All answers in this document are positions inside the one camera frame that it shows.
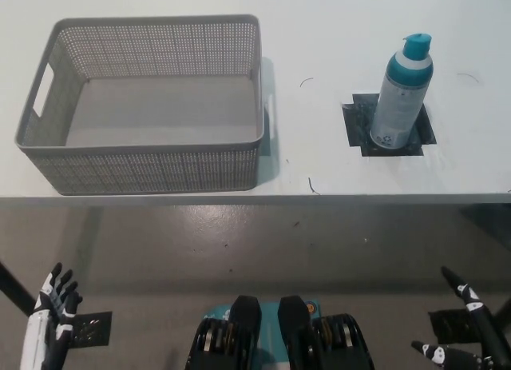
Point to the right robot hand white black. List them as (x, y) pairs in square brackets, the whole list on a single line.
[(479, 318)]

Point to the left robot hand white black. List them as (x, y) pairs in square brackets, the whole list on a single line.
[(38, 330)]

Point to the white teal air spray can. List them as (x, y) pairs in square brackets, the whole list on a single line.
[(399, 98)]

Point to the black table leg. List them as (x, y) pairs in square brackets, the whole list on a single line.
[(16, 290), (504, 311)]

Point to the grey perforated plastic basket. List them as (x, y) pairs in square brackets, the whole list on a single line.
[(159, 170)]

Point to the black tape patch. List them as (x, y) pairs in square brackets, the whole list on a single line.
[(356, 124)]

